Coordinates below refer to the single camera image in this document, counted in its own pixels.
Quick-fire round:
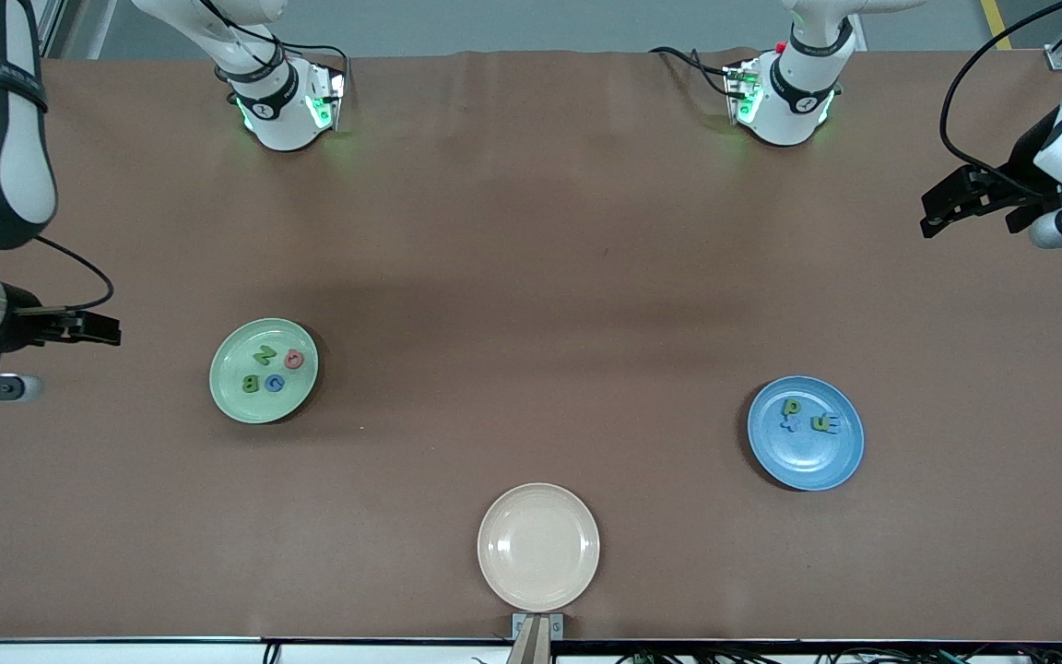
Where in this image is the beige plate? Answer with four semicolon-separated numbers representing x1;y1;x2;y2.
477;482;602;613

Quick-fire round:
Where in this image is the black left arm base cable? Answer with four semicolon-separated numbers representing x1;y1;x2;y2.
649;46;737;98

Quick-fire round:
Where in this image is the black right arm base cable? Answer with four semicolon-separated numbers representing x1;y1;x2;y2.
250;28;352;93

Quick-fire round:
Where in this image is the brown table mat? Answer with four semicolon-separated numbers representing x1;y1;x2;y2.
0;48;1062;642

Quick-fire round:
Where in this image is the black arm base cable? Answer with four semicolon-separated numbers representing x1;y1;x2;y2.
250;28;352;93
649;46;737;98

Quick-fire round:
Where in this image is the blue plate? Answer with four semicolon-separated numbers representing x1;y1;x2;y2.
747;374;866;492

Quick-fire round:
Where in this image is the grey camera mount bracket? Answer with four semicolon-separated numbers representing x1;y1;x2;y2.
505;612;565;664

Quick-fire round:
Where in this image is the green plate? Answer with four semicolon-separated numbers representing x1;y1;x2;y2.
208;317;320;425

